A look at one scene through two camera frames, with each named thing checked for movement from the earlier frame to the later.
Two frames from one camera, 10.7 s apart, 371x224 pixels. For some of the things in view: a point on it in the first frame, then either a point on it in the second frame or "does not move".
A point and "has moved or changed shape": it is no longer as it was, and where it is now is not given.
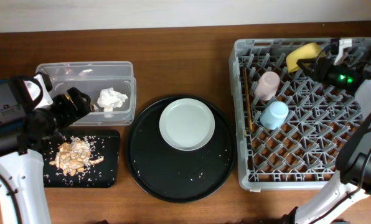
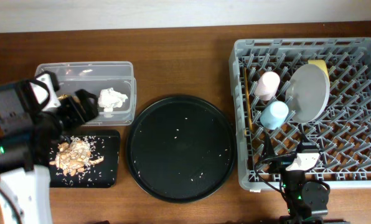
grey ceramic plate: (187, 124) → (307, 92)
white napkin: (109, 99) does not move
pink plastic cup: (267, 86) does not move
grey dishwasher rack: (291, 127) does not move
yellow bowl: (309, 51) has moved or changed shape
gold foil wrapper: (93, 106) → (64, 96)
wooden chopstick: (247, 98) does not move
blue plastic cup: (274, 115) does not move
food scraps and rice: (73, 157) does not move
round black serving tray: (168, 175) does not move
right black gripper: (319, 68) → (281, 162)
